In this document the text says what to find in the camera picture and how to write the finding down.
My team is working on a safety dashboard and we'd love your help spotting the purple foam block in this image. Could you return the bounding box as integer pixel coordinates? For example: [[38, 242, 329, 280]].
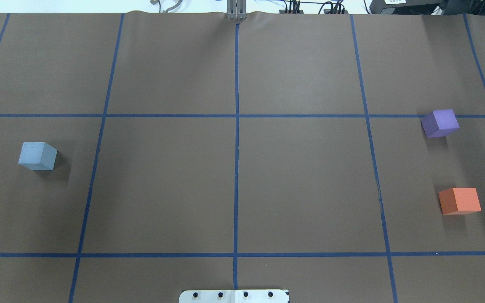
[[421, 109, 460, 138]]

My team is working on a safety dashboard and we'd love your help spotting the light blue foam block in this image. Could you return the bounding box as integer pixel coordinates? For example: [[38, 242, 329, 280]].
[[19, 142, 58, 170]]

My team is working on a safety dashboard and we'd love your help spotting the orange foam block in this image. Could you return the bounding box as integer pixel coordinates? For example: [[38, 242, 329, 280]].
[[437, 187, 482, 215]]

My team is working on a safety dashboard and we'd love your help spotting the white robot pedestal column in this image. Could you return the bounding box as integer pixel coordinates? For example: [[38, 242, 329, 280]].
[[179, 289, 290, 303]]

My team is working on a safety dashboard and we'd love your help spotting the aluminium frame post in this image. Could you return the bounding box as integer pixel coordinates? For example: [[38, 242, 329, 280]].
[[226, 0, 248, 21]]

